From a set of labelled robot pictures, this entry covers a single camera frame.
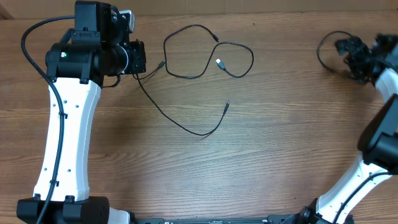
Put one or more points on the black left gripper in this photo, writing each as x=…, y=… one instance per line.
x=135, y=48

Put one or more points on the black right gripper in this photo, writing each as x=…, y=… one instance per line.
x=360, y=46

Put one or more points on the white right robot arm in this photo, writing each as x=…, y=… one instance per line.
x=377, y=143

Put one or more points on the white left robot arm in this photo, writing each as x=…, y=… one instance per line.
x=98, y=46

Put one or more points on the brown cardboard panel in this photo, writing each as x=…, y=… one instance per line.
x=41, y=9

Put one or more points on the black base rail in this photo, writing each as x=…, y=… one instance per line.
x=217, y=220

